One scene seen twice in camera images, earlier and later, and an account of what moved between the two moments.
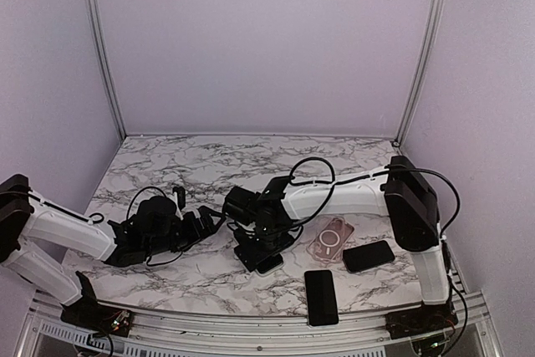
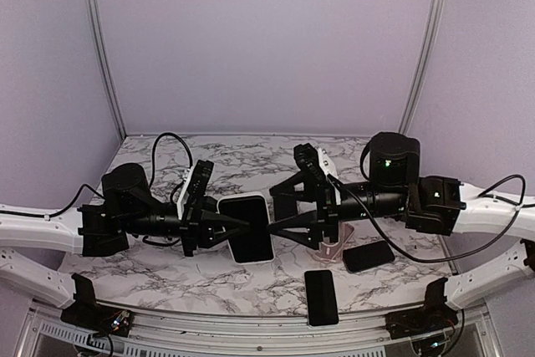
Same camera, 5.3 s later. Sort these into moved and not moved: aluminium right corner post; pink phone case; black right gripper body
Moved: black right gripper body
Not moved: pink phone case; aluminium right corner post
